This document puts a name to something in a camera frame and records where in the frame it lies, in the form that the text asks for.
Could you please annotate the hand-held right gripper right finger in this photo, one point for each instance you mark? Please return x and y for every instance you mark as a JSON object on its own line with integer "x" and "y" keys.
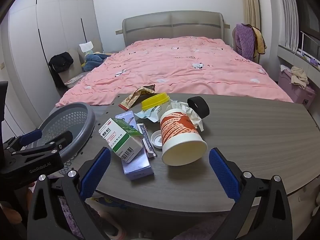
{"x": 225, "y": 172}

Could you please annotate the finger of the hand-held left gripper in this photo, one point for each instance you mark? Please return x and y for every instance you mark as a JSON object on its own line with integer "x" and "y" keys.
{"x": 60, "y": 140}
{"x": 32, "y": 136}

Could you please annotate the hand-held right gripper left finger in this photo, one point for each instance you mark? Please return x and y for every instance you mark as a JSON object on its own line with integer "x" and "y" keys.
{"x": 96, "y": 172}

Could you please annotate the grey perforated plastic basket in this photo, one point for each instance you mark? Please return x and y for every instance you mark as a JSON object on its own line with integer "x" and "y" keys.
{"x": 67, "y": 120}

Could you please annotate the lined paper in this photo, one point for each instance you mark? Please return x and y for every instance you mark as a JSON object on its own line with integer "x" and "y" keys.
{"x": 193, "y": 116}

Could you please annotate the green and white medicine box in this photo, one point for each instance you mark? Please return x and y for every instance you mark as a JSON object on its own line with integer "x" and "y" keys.
{"x": 117, "y": 140}

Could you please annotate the purple cardboard box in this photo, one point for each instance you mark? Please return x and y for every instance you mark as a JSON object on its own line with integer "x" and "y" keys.
{"x": 137, "y": 166}

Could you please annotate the purple rug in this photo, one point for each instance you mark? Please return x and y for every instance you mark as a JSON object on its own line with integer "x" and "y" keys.
{"x": 71, "y": 220}

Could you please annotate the pink slipper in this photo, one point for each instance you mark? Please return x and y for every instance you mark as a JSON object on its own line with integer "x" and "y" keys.
{"x": 112, "y": 228}

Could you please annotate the magazine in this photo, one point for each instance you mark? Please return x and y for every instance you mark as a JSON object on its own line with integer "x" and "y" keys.
{"x": 73, "y": 80}

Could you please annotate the orange printed paper cup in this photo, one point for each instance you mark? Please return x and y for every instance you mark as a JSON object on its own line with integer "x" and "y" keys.
{"x": 177, "y": 132}

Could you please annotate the white bottle cap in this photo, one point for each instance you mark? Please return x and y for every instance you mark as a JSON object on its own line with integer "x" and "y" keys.
{"x": 156, "y": 140}

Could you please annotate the beige armchair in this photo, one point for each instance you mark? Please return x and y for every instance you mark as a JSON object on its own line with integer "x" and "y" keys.
{"x": 75, "y": 70}

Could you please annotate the black bag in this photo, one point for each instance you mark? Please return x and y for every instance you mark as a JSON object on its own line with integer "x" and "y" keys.
{"x": 61, "y": 61}

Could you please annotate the white plastic packet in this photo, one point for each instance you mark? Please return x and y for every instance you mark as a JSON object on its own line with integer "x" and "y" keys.
{"x": 150, "y": 113}

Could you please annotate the beige snack wrapper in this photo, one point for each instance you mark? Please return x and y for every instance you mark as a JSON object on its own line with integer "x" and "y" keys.
{"x": 131, "y": 100}

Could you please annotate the blue clothing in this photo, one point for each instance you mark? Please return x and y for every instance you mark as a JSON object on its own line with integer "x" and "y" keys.
{"x": 93, "y": 61}

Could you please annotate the yellow plastic lid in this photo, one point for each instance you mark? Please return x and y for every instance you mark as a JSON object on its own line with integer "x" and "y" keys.
{"x": 155, "y": 98}

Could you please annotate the pink storage box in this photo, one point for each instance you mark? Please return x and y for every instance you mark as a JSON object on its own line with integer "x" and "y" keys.
{"x": 295, "y": 92}

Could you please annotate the bed with pink blanket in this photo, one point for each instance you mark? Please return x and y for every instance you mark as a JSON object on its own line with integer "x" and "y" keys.
{"x": 175, "y": 65}

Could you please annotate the white wardrobe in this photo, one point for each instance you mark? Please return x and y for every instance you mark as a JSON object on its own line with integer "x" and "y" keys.
{"x": 50, "y": 17}

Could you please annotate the beige crumpled cloth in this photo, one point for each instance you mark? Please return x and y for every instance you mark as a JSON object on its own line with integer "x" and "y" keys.
{"x": 300, "y": 76}

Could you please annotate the purple fuzzy cloth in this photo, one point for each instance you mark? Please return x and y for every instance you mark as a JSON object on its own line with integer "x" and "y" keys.
{"x": 245, "y": 42}

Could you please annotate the yellow cloth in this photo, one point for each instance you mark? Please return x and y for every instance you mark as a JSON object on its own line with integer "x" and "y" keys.
{"x": 261, "y": 42}

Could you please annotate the white sheer curtain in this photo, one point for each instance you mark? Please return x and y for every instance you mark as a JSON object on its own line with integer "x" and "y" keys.
{"x": 287, "y": 12}

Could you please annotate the beige curtain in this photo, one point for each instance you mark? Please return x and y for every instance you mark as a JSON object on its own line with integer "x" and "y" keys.
{"x": 251, "y": 2}

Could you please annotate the wall light switch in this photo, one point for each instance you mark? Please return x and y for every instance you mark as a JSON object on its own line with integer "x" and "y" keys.
{"x": 2, "y": 65}

